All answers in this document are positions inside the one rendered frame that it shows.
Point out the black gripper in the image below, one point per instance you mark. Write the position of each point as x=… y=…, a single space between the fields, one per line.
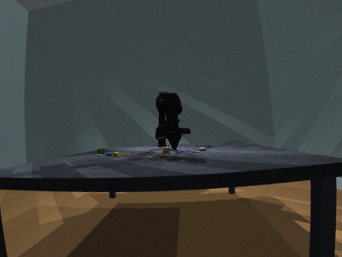
x=175 y=135

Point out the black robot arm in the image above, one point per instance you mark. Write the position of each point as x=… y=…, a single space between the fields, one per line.
x=169 y=106

